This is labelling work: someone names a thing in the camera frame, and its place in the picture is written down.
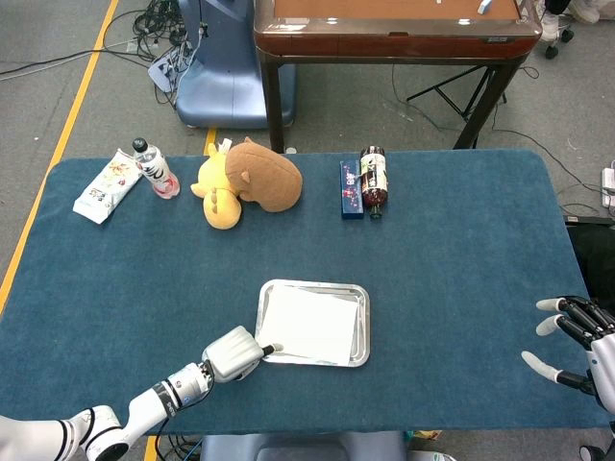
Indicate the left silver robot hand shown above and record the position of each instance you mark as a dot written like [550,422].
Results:
[230,353]

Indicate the black tripod stand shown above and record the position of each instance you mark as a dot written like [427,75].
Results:
[451,93]

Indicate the white snack bag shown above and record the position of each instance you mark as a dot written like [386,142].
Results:
[105,189]

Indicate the brown capybara plush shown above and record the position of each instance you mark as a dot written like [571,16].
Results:
[269,180]

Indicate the dark blue rectangular box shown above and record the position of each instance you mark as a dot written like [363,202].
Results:
[351,194]

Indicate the blue felt table cover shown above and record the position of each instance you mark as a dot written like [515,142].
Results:
[432,249]

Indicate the white power strip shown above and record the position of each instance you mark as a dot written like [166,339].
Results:
[609,185]

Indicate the black bag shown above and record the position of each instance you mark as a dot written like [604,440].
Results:
[596,259]

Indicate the clear bottle pink label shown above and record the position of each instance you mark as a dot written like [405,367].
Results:
[156,170]

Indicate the dark brown drink bottle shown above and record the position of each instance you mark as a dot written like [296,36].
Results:
[374,180]

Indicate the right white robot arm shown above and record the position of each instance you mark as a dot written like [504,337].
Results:
[592,453]

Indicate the brown mahjong table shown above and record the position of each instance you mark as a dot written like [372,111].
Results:
[394,43]

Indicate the white paper sheet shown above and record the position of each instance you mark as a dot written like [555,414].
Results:
[312,324]

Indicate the black office chair caster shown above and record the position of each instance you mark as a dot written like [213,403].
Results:
[552,52]

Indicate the silver metal tray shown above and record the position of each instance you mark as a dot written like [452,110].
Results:
[365,326]

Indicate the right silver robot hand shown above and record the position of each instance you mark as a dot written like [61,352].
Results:
[603,365]

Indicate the yellow plush toy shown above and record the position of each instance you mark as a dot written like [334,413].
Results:
[220,206]

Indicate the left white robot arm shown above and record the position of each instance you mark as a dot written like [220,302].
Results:
[144,408]

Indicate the blue machine base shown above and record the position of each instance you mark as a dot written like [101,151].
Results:
[226,72]

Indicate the grey-blue robot torso base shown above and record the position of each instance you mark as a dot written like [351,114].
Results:
[302,446]

